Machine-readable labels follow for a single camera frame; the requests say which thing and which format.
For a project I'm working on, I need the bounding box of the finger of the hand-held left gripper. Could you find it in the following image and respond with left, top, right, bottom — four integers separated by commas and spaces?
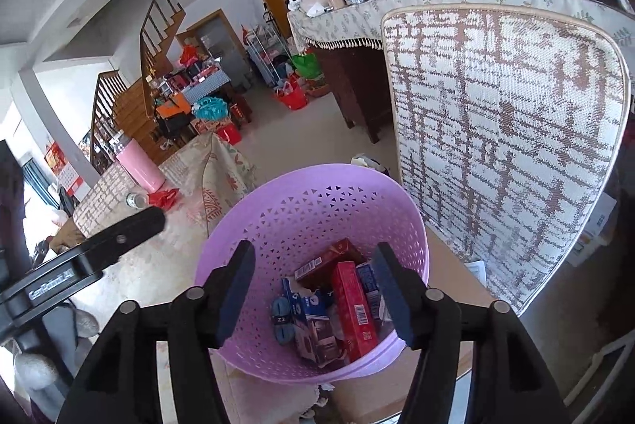
68, 206, 167, 279

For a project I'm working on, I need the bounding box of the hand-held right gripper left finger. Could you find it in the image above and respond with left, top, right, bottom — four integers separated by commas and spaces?
57, 239, 256, 424

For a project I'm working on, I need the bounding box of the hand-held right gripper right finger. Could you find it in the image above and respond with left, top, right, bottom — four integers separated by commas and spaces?
372, 243, 569, 424

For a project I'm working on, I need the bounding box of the small blue white box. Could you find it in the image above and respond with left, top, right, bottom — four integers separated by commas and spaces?
356, 262, 387, 322

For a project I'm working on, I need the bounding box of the long red carton box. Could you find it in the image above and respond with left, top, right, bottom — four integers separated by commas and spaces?
331, 260, 380, 364

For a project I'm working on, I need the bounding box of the blue white carton box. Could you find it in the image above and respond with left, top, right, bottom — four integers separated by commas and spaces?
281, 278, 349, 368

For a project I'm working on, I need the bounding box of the dark red cigarette box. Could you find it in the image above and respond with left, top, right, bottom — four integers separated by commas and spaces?
294, 239, 369, 292

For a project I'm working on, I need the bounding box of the purple perforated plastic basket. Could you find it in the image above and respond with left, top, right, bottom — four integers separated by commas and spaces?
194, 163, 430, 379

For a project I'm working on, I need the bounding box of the black trash bin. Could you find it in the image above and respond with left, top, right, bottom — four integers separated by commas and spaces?
351, 153, 391, 177

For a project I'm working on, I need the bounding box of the patterned fabric chair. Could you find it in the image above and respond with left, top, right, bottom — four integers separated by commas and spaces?
71, 166, 136, 237
325, 4, 634, 423

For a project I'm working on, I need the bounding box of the red plastic bag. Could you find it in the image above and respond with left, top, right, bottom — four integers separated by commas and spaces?
147, 188, 181, 209

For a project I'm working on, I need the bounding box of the grey fuzzy cloth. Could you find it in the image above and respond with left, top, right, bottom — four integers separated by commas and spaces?
14, 304, 101, 407

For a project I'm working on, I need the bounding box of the pink thermos flask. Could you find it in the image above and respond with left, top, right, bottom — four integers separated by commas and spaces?
114, 141, 167, 195

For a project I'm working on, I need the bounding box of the wooden staircase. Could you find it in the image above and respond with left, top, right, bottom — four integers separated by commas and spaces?
90, 0, 188, 168

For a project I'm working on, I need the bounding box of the teal bag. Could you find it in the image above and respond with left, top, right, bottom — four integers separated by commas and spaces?
192, 95, 230, 121

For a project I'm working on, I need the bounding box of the checked cloth side table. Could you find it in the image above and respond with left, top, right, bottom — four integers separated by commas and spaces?
180, 71, 232, 106

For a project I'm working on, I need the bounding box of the dark wooden cabinet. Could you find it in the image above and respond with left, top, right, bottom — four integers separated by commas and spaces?
316, 46, 398, 145

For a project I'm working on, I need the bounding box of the metal storage rack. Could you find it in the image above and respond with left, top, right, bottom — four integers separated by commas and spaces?
244, 23, 294, 86

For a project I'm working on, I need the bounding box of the green bag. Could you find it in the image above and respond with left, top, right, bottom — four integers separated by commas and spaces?
292, 52, 324, 81

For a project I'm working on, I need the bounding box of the leaf print fringed cloth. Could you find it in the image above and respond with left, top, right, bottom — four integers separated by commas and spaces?
287, 0, 635, 54

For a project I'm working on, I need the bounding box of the red wall calendar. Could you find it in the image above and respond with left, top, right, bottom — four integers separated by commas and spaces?
44, 140, 81, 197

